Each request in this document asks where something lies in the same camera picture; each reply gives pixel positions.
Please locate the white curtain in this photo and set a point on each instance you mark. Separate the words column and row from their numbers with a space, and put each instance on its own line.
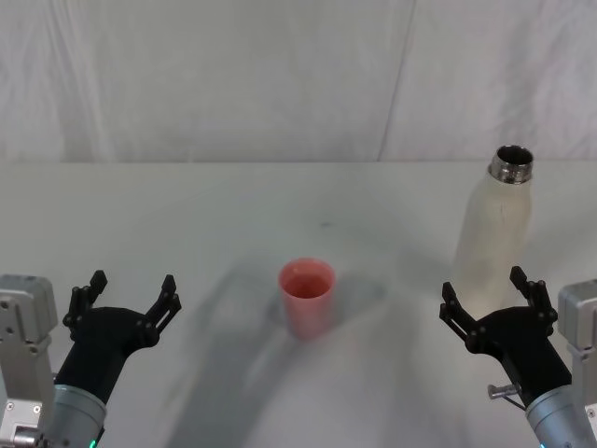
column 233, row 79

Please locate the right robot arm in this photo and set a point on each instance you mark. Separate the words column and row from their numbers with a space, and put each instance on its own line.
column 552, row 415

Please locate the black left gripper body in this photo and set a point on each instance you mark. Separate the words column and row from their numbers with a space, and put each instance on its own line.
column 105, row 340

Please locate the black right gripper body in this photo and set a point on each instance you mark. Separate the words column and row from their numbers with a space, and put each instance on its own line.
column 522, row 340

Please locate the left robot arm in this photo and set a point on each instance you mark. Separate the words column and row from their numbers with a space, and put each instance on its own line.
column 77, row 413

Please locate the white table cloth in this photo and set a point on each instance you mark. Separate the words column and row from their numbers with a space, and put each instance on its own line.
column 186, row 224

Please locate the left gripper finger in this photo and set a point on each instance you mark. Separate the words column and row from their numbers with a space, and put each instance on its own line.
column 77, row 303
column 163, row 310

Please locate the cream vacuum bottle steel neck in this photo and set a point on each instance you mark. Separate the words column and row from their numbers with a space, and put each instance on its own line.
column 496, row 233

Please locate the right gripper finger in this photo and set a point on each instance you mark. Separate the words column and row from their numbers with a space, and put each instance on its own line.
column 536, row 294
column 454, row 312

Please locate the pink cup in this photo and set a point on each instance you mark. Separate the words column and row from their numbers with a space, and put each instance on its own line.
column 308, row 308

